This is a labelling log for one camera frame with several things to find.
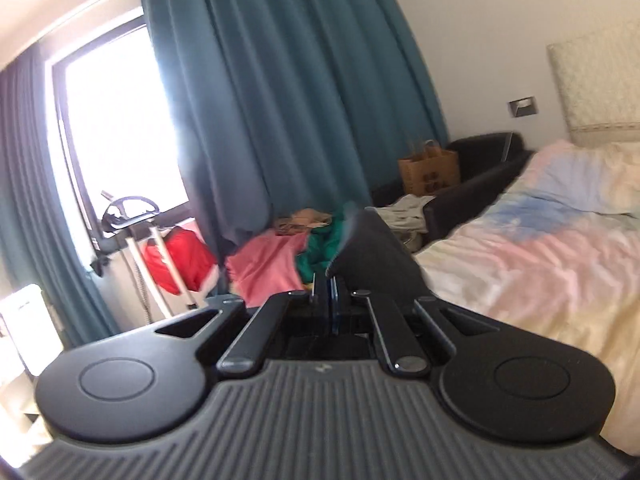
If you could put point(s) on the brown paper bag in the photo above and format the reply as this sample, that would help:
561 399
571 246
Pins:
430 172

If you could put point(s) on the small black cloth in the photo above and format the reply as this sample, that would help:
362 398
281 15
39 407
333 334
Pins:
96 266

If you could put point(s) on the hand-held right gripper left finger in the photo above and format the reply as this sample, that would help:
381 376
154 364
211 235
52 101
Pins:
322 305

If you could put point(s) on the black sofa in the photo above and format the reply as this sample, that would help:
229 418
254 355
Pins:
470 190

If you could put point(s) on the tan cloth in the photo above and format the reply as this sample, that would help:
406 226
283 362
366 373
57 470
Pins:
305 219

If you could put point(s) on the bed with pastel sheet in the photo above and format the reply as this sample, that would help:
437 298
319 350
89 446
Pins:
550 270

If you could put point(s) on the white backed chair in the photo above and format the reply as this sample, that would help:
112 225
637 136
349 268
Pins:
25 325

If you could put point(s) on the white cloth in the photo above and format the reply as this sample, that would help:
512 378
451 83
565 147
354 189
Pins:
407 210

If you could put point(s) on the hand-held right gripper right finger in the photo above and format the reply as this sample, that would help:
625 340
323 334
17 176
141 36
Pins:
339 305

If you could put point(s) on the red hanging garment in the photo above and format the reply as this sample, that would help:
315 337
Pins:
182 260

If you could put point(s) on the wall socket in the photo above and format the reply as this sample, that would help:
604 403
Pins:
522 106

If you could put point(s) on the black garment with ribbed cuffs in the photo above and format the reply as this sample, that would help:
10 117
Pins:
380 260

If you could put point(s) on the garment steamer stand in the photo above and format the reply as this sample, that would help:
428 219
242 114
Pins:
127 207

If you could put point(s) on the dark framed window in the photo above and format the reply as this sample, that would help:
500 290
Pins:
115 130

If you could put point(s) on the pink cloth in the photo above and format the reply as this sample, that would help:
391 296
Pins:
265 270

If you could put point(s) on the cream padded headboard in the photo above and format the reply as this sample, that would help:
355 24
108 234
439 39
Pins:
600 85

